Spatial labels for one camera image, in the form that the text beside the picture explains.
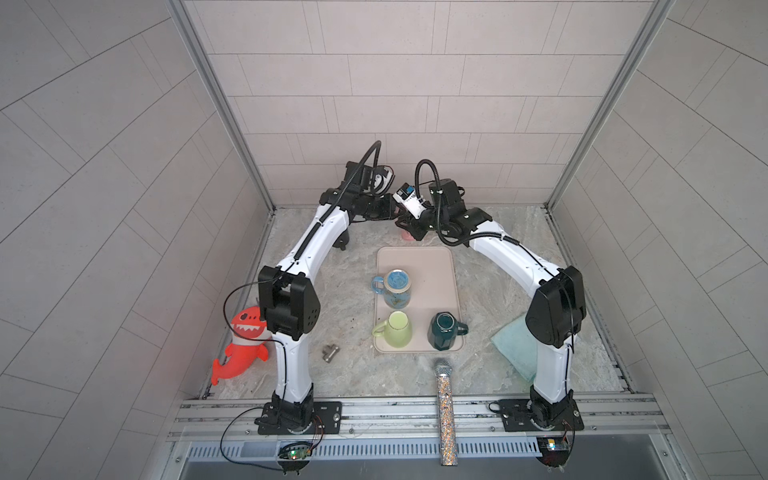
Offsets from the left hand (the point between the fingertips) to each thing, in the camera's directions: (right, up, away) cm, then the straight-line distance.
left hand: (410, 204), depth 82 cm
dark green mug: (+8, -32, -7) cm, 34 cm away
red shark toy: (-41, -36, -8) cm, 55 cm away
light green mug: (-4, -33, -7) cm, 34 cm away
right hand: (-3, -4, +1) cm, 5 cm away
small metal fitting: (-22, -40, -2) cm, 46 cm away
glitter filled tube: (+8, -49, -13) cm, 52 cm away
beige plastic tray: (+8, -26, +14) cm, 31 cm away
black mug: (-22, -11, +17) cm, 30 cm away
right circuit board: (+32, -58, -14) cm, 68 cm away
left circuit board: (-26, -55, -18) cm, 63 cm away
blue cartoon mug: (-4, -23, 0) cm, 24 cm away
